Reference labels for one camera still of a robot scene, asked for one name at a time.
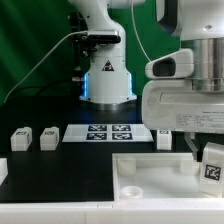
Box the black cable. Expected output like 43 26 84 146
6 79 81 101

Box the white marker sheet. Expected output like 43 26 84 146
63 124 153 142

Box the white left obstacle block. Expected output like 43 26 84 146
0 158 8 186

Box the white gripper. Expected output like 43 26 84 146
142 79 224 160

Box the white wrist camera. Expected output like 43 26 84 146
145 48 194 79

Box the white square tabletop tray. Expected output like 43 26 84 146
112 153 224 200

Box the white front rail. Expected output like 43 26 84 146
0 198 224 224

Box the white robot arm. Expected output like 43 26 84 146
68 0 224 146

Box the white cable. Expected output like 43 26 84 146
3 30 90 105

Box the black camera on stand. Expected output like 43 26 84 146
68 12 86 101

